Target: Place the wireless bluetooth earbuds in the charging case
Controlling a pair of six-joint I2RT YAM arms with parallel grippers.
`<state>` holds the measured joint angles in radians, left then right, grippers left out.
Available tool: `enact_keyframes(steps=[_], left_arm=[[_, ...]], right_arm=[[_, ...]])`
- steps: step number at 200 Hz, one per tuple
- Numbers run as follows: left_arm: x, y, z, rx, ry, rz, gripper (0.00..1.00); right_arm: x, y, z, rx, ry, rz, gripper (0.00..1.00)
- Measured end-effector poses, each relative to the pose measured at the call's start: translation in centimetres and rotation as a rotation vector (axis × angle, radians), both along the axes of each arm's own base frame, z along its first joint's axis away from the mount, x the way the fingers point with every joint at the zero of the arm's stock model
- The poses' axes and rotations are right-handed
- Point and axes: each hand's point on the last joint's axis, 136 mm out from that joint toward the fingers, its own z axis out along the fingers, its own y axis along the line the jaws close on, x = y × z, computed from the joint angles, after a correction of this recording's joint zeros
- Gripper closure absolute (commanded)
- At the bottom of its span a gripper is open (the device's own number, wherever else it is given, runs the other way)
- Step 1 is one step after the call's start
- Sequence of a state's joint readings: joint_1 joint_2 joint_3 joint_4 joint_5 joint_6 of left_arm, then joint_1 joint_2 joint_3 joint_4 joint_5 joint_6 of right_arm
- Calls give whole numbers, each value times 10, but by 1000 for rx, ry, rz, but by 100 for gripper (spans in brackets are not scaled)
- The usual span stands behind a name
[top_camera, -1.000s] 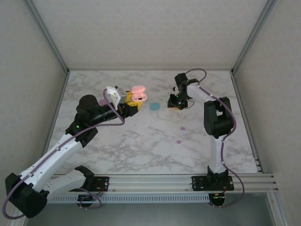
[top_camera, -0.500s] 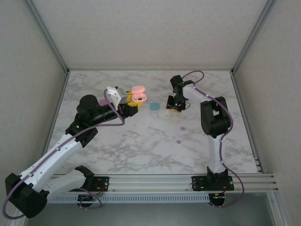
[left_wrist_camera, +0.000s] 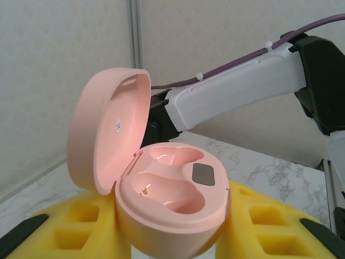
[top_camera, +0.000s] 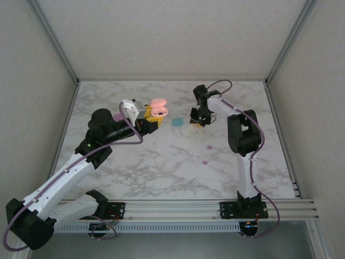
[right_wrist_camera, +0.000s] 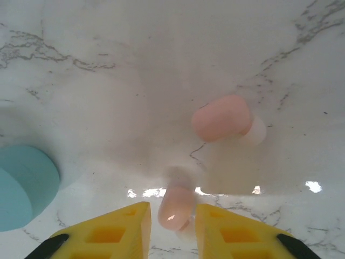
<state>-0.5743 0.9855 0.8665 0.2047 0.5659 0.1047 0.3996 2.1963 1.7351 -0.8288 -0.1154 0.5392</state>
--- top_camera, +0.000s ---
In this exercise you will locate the peach pink earbud charging case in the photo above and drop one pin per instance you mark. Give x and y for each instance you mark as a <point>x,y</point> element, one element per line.
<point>159,103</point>

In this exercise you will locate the purple earbud charging case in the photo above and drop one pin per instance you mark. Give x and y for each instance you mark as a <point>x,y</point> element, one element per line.
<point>116,118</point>

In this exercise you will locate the teal earbud charging case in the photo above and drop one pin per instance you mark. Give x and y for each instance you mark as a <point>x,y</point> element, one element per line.
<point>178,122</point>

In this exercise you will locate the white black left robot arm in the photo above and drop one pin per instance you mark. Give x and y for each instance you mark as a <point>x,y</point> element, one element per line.
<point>54,183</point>

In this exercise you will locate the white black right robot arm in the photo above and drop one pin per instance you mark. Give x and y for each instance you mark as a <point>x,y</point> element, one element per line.
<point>245,175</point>

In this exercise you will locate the green controller circuit board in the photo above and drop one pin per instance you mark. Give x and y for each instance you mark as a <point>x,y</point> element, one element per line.
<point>250,226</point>
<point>98,228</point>

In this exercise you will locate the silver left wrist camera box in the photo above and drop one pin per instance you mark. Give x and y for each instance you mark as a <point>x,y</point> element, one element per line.
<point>139,110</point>

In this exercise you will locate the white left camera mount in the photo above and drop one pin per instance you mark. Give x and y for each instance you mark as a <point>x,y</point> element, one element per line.
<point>129,109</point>

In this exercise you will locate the thin aluminium frame rail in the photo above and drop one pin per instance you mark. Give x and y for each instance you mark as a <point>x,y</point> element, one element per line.
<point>172,80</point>

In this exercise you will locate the wide aluminium base rail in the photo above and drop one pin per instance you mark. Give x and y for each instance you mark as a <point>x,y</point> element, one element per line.
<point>172,209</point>

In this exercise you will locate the aluminium frame post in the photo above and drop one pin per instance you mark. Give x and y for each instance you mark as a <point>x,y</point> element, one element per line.
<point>291,40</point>
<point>322,242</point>
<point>54,40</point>

